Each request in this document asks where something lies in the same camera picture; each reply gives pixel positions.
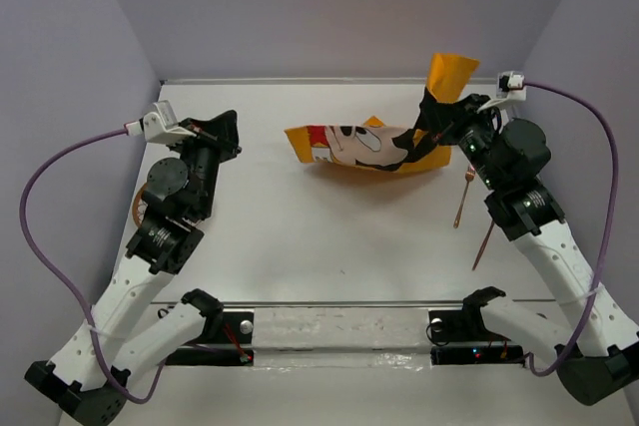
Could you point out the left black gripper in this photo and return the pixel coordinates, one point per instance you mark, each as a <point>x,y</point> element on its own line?
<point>221,133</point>

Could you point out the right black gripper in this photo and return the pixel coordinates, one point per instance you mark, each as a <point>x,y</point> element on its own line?
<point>442,120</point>

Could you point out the yellow cartoon cloth napkin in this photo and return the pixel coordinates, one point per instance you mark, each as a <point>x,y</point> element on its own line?
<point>375,146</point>

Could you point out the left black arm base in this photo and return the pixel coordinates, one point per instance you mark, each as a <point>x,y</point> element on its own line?
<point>228,344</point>

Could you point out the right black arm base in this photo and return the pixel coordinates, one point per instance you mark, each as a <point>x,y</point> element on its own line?
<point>458,340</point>

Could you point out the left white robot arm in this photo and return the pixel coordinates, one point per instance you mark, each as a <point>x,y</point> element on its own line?
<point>90,377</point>

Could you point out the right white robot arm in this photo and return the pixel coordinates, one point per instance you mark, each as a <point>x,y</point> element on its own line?
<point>597,354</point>

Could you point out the copper fork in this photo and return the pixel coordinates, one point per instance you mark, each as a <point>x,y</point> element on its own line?
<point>469,176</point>

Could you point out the floral patterned plate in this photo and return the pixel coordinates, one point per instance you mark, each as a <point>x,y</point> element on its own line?
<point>138,206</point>

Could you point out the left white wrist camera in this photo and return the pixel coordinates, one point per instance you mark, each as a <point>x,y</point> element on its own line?
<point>159,126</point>

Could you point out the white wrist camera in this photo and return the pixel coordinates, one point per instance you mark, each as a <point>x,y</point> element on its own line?
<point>510,89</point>
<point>159,126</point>

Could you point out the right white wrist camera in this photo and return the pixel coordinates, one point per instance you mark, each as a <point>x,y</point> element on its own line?
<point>510,89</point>

